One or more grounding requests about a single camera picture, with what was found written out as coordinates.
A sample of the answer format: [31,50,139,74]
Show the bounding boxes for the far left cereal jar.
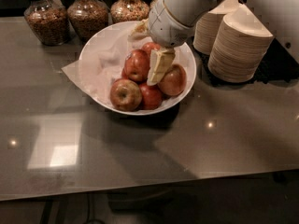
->
[24,0,70,46]

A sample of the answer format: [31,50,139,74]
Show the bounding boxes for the white ceramic bowl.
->
[78,21,197,116]

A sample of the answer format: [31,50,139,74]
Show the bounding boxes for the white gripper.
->
[128,0,193,86]

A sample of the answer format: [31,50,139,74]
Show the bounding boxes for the red apple with sticker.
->
[124,49,150,82]

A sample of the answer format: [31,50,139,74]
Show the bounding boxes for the front stack paper bowls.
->
[207,5,274,83]

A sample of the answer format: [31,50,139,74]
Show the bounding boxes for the back stack paper bowls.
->
[193,0,239,55]

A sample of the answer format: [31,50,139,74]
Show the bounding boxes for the right red-yellow apple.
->
[158,64,187,96]

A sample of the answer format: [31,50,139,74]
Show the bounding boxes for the back red apple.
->
[141,42,161,57]

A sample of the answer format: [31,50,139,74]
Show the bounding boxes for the front middle red apple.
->
[139,83,163,110]

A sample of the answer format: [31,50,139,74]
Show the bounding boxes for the front left yellow-red apple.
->
[109,78,142,111]

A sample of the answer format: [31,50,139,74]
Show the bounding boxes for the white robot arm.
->
[129,0,299,81]

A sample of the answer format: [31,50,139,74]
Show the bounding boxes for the white paper liner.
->
[61,26,192,110]

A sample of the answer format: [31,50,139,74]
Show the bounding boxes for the stack paper bowls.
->
[193,0,239,55]
[207,5,274,83]

